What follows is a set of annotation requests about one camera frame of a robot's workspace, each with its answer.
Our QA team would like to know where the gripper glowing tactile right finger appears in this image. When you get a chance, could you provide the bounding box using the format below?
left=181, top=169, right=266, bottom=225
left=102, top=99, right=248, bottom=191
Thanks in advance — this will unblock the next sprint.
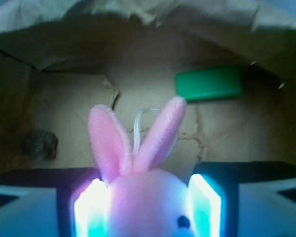
left=188, top=161, right=296, bottom=237

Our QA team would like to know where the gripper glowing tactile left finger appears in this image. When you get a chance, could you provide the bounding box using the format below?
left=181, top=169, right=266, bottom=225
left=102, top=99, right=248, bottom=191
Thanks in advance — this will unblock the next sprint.
left=0, top=167, right=107, bottom=237

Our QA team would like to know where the pink plush bunny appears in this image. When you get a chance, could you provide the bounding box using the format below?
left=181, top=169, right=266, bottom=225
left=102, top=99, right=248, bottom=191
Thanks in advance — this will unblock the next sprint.
left=88, top=96, right=194, bottom=237

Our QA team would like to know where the dark grey rock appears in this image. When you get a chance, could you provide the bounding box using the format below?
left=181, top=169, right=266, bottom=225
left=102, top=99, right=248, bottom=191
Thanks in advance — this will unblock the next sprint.
left=20, top=129, right=59, bottom=160

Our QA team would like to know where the green rectangular block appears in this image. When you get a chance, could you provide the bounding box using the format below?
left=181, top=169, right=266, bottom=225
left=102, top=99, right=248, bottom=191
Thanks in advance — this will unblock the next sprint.
left=176, top=66, right=242, bottom=102

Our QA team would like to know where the brown paper bag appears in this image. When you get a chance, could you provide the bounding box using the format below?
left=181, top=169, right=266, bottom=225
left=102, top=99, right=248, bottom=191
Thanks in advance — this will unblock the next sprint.
left=0, top=0, right=296, bottom=181

